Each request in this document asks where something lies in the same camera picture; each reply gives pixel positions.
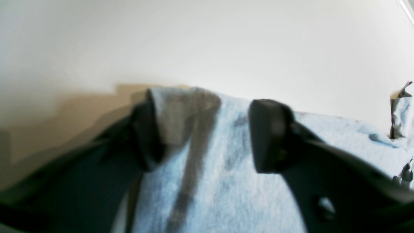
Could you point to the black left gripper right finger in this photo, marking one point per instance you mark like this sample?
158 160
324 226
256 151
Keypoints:
335 191

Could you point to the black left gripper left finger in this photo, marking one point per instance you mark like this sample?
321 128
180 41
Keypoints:
80 192

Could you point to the grey T-shirt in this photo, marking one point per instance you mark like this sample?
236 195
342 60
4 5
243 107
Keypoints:
206 181

